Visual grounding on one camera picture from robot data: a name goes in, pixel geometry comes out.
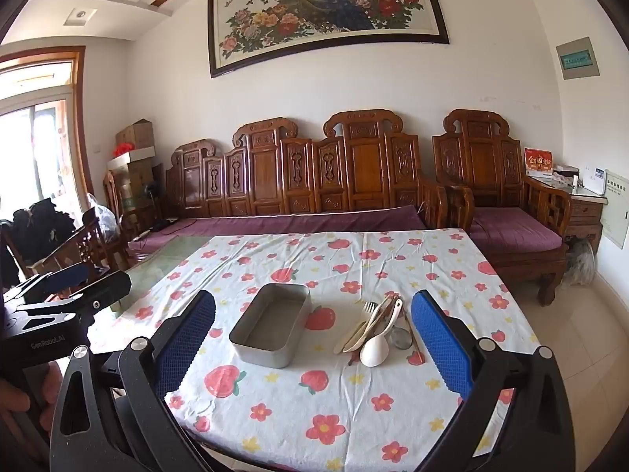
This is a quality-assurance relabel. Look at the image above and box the long carved wooden sofa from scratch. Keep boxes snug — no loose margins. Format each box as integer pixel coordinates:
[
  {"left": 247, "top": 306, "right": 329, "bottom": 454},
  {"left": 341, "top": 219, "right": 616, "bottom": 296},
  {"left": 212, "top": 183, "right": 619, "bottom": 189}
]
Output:
[{"left": 164, "top": 111, "right": 475, "bottom": 256}]

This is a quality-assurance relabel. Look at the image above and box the cream long-handled spoon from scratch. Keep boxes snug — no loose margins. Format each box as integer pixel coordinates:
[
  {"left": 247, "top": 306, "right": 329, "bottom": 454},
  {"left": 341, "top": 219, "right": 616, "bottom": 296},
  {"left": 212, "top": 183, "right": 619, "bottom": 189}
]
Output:
[{"left": 342, "top": 296, "right": 394, "bottom": 353}]

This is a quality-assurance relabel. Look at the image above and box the wooden side table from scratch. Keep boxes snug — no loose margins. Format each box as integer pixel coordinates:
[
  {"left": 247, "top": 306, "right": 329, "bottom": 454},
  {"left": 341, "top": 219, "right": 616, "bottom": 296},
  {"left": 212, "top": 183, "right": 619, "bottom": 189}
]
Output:
[{"left": 533, "top": 177, "right": 610, "bottom": 256}]

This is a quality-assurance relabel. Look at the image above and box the wooden framed balcony door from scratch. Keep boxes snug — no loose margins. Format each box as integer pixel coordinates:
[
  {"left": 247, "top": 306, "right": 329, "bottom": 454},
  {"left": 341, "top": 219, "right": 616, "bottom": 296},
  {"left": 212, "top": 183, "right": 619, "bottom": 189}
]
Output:
[{"left": 0, "top": 46, "right": 94, "bottom": 276}]

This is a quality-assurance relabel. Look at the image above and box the framed peacock painting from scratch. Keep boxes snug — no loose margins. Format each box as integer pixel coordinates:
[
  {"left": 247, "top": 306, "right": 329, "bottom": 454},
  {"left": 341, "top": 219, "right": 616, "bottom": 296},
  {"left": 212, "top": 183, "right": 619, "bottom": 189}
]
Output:
[{"left": 207, "top": 0, "right": 450, "bottom": 79}]

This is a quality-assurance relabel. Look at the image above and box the brown cardboard box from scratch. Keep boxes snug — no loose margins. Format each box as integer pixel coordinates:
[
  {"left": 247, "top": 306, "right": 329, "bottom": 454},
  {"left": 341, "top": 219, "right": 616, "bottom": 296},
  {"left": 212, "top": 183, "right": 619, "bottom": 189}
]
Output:
[{"left": 115, "top": 119, "right": 154, "bottom": 151}]

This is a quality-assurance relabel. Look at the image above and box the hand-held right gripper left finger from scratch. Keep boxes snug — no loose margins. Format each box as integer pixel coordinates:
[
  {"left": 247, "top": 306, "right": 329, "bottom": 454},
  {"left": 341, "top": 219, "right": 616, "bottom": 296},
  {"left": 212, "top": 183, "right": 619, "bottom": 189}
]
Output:
[{"left": 49, "top": 289, "right": 217, "bottom": 472}]

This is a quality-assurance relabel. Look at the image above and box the crumpled clear plastic bag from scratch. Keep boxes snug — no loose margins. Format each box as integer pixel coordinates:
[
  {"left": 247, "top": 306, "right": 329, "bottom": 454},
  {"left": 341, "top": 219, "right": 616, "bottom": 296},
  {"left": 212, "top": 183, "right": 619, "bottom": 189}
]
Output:
[{"left": 87, "top": 194, "right": 120, "bottom": 243}]

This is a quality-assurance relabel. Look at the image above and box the white cardboard box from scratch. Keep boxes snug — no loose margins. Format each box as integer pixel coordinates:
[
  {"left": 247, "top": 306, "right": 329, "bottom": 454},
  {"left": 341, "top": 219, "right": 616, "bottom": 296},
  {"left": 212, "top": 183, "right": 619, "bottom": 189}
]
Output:
[{"left": 107, "top": 150, "right": 156, "bottom": 173}]

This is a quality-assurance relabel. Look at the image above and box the white rice paddle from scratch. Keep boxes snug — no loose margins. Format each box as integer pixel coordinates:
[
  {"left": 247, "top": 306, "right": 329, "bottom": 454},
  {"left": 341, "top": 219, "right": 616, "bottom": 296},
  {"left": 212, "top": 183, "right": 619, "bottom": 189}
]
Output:
[{"left": 360, "top": 297, "right": 404, "bottom": 367}]

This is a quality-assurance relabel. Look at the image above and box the white plastic fork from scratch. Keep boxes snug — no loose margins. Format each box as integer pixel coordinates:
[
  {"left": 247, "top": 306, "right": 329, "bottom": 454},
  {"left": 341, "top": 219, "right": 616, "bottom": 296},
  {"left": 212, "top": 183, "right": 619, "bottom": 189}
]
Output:
[{"left": 333, "top": 301, "right": 378, "bottom": 355}]

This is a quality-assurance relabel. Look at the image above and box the grey wall panel box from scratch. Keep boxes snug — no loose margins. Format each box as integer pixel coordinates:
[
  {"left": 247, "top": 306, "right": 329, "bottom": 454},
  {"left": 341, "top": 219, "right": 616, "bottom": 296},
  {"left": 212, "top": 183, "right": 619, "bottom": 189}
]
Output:
[{"left": 555, "top": 36, "right": 601, "bottom": 80}]

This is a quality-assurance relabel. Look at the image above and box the black bag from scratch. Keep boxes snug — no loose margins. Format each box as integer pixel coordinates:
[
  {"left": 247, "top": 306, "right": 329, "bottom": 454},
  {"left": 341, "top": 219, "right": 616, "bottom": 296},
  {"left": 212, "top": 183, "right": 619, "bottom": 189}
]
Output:
[{"left": 0, "top": 199, "right": 74, "bottom": 259}]

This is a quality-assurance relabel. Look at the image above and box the metal rectangular tray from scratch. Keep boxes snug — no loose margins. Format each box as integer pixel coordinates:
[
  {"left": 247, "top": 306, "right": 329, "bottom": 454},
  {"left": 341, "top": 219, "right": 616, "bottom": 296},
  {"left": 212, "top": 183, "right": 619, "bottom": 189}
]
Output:
[{"left": 229, "top": 283, "right": 311, "bottom": 369}]

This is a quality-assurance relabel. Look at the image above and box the stack of cardboard boxes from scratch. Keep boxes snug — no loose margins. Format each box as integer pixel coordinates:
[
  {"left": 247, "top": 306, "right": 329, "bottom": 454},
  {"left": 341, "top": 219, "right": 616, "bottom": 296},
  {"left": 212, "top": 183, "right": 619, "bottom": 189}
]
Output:
[{"left": 118, "top": 162, "right": 166, "bottom": 218}]

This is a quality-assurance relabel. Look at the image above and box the white wall chart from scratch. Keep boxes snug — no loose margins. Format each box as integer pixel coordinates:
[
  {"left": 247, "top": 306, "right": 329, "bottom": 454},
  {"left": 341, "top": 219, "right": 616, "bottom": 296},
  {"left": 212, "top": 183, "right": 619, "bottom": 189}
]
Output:
[{"left": 603, "top": 170, "right": 629, "bottom": 250}]

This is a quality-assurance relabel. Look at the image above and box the purple sofa cushion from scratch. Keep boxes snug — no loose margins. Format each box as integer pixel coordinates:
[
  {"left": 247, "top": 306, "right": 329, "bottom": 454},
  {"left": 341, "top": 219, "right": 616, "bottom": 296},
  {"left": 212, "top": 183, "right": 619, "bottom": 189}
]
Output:
[{"left": 127, "top": 205, "right": 427, "bottom": 256}]

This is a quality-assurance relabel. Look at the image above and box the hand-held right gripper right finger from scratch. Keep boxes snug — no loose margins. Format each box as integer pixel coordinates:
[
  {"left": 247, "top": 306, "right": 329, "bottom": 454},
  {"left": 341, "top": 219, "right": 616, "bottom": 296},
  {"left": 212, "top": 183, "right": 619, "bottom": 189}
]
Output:
[{"left": 410, "top": 289, "right": 577, "bottom": 472}]

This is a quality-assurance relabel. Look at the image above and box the carved wooden armchair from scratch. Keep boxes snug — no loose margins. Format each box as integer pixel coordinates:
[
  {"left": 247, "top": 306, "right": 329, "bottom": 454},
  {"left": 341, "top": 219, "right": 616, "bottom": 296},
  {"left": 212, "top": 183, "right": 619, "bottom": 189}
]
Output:
[{"left": 432, "top": 109, "right": 573, "bottom": 306}]

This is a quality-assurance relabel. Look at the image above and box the purple armchair cushion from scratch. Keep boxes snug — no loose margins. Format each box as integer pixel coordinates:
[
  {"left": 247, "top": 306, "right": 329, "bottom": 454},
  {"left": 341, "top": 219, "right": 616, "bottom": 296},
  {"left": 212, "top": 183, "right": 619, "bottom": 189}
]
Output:
[{"left": 469, "top": 206, "right": 563, "bottom": 253}]

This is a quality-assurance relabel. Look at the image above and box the dark wooden chair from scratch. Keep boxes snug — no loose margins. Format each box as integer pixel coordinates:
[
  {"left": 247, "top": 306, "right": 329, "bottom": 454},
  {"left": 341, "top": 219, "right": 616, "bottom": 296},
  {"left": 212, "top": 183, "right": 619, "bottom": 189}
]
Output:
[{"left": 20, "top": 206, "right": 129, "bottom": 288}]

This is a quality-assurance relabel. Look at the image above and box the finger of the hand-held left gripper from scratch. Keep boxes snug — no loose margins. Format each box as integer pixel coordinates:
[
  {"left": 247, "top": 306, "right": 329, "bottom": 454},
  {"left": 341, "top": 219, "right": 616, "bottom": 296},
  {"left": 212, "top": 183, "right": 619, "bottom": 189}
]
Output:
[
  {"left": 15, "top": 270, "right": 132, "bottom": 328},
  {"left": 2, "top": 263, "right": 111, "bottom": 306}
]

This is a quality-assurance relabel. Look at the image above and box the person's left hand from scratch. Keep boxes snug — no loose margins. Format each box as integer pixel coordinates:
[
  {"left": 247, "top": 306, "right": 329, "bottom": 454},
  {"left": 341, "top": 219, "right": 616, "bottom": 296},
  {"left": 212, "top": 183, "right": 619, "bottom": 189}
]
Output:
[{"left": 0, "top": 361, "right": 64, "bottom": 426}]

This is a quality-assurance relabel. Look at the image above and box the square ceiling light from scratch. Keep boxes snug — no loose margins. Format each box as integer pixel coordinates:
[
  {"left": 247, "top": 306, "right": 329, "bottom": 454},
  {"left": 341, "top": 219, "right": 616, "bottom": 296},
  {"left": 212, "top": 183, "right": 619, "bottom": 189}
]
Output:
[{"left": 64, "top": 8, "right": 97, "bottom": 26}]

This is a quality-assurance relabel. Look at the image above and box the floral strawberry tablecloth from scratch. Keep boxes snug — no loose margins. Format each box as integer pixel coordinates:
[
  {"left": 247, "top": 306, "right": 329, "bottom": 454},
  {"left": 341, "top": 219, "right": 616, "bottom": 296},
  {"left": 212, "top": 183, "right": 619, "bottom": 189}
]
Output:
[{"left": 91, "top": 229, "right": 539, "bottom": 472}]

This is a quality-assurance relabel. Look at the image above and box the red printed box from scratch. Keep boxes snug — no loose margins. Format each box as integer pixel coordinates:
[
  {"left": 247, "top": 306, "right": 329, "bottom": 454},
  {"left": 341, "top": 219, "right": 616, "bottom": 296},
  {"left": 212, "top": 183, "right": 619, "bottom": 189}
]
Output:
[{"left": 523, "top": 146, "right": 555, "bottom": 179}]

